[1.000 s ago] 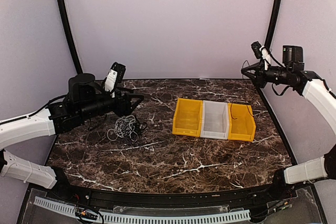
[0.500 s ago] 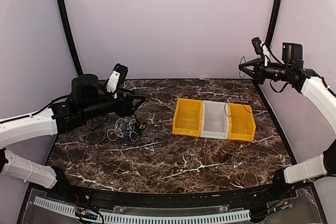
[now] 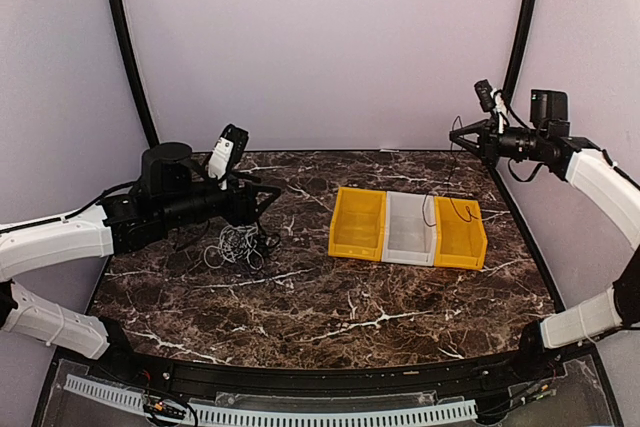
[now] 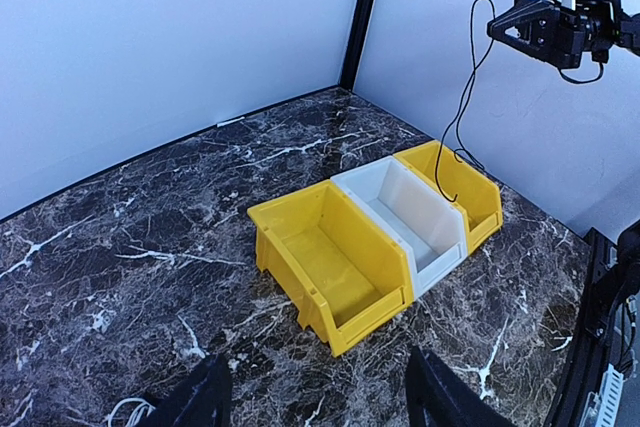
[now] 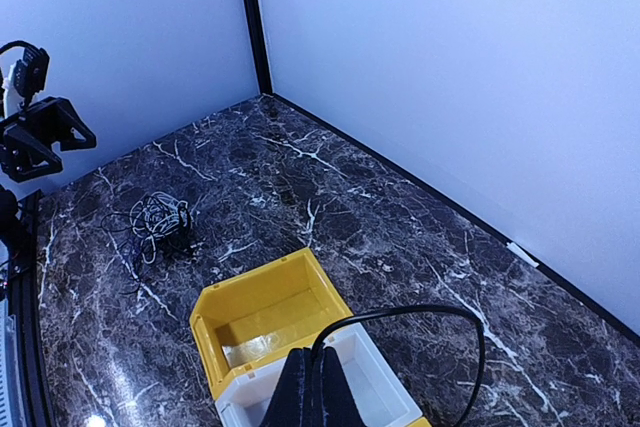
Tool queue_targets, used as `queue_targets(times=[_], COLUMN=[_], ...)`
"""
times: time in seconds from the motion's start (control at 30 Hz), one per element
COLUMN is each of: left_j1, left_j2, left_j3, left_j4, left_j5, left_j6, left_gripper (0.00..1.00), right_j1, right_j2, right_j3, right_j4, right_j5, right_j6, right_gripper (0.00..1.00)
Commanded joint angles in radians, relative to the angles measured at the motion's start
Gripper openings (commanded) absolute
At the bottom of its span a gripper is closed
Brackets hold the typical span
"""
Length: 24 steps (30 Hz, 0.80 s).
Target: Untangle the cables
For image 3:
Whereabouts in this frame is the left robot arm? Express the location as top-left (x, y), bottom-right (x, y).
top-left (1, 138), bottom-right (281, 383)

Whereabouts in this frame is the yellow bin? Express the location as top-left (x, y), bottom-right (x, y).
top-left (328, 187), bottom-right (387, 262)
top-left (434, 197), bottom-right (488, 270)

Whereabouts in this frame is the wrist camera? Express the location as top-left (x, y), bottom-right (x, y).
top-left (206, 124), bottom-right (249, 182)
top-left (474, 79), bottom-right (509, 134)

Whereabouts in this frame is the left black frame post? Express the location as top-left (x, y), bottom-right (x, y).
top-left (108, 0), bottom-right (160, 148)

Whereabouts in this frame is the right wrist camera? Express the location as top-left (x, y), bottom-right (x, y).
top-left (474, 79), bottom-right (509, 134)

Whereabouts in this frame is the white slotted cable duct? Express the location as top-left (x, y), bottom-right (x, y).
top-left (64, 375), bottom-right (477, 426)

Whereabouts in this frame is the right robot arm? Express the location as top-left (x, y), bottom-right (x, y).
top-left (449, 80), bottom-right (639, 381)

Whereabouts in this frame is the black frame post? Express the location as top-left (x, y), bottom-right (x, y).
top-left (108, 0), bottom-right (160, 148)
top-left (499, 0), bottom-right (545, 98)

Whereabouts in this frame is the white cable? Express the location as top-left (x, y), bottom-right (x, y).
top-left (203, 224), bottom-right (261, 268)

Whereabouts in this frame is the right black frame post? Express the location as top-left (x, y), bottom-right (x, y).
top-left (499, 0), bottom-right (545, 98)

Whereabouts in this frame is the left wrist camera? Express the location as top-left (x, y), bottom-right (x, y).
top-left (206, 124), bottom-right (249, 182)

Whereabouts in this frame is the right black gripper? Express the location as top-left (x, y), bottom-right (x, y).
top-left (451, 115), bottom-right (547, 167)

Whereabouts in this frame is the white translucent bin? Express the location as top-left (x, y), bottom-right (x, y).
top-left (382, 191), bottom-right (437, 267)

